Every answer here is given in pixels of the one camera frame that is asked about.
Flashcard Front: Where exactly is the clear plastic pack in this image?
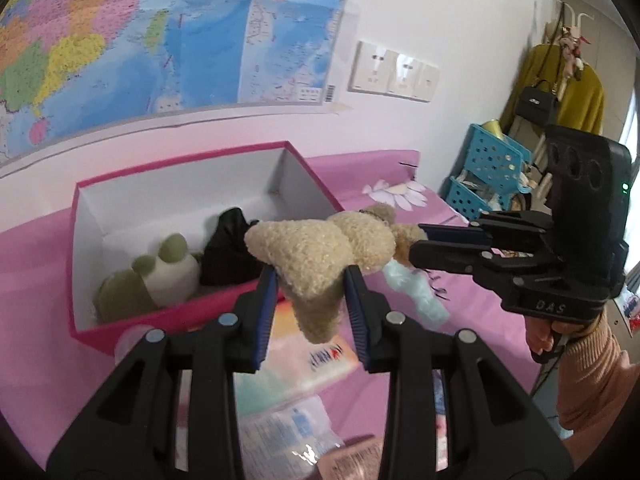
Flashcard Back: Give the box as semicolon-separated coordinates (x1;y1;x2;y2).
239;394;346;480

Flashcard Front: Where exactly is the person's right hand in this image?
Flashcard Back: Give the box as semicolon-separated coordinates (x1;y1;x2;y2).
525;316;610;367

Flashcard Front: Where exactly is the pink cardboard box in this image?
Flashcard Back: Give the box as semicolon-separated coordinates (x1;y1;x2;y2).
66;141;346;357

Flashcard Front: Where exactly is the black cloth pouch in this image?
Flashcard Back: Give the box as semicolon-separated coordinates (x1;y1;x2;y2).
200;207;264;287

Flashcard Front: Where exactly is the small pink packet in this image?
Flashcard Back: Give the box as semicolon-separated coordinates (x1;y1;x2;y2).
315;435;387;480

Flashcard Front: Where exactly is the black handbag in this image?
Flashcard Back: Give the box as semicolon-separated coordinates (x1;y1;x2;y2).
515;80;561;124

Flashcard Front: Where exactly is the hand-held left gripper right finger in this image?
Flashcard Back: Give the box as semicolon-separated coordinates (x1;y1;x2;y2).
345;264;573;480

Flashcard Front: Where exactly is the person's right forearm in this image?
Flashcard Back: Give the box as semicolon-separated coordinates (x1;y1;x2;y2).
555;305;640;442

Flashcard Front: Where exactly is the green frog plush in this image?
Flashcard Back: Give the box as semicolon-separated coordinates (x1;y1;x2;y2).
92;233;204;324

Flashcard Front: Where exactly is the light blue fluffy toy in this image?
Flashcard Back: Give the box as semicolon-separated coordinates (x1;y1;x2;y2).
382;260;451;332

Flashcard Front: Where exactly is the window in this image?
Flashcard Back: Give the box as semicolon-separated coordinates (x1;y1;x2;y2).
619;105;640;173

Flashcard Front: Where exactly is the yellow coat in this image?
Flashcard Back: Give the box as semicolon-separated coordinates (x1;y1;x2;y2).
500;44;606;137

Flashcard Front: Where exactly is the pink bedsheet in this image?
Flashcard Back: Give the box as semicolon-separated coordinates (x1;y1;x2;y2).
0;149;563;480

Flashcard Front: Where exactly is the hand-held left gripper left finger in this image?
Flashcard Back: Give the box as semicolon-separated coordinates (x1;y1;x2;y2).
46;266;279;480

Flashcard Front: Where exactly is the beige teddy bear plush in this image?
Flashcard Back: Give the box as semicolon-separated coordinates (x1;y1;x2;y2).
244;203;429;345

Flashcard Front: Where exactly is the wall map poster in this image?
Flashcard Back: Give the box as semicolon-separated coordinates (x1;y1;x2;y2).
0;0;357;167

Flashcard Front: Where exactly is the white coat rack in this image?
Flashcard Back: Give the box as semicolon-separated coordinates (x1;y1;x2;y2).
549;2;597;82

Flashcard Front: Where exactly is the pink and green tissue pack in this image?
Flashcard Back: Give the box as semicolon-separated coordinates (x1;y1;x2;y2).
234;300;362;411

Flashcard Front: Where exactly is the blue perforated basket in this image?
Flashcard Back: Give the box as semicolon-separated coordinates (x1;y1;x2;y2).
444;175;521;223
467;122;532;196

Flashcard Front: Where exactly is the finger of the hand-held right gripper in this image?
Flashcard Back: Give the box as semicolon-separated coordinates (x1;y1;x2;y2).
417;210;553;250
409;240;552;288

